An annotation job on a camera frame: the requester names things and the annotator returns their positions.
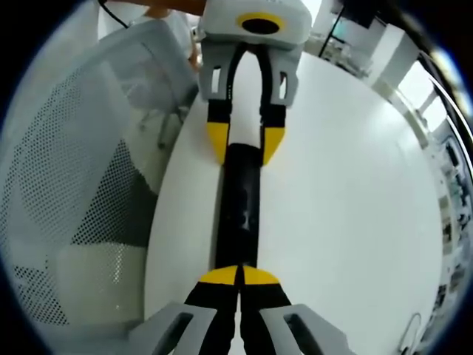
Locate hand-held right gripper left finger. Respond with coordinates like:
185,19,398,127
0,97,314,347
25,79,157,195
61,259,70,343
129,265,239,355

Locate grey cable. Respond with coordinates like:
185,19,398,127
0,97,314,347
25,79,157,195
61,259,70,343
401,312,423,351

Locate display shelves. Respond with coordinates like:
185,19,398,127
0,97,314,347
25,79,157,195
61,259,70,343
435,129,469,315

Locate white square pillar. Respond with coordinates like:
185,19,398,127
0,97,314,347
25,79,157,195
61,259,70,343
369,21,421,93

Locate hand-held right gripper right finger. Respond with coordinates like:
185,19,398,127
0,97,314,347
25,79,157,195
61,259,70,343
239,266,355,355

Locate white mesh office chair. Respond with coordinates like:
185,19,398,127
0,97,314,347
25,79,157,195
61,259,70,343
0,16,199,328

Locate black cylindrical tube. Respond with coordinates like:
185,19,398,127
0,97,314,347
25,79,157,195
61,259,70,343
215,142,262,269

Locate black cable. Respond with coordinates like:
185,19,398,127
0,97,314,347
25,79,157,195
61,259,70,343
98,0,131,30

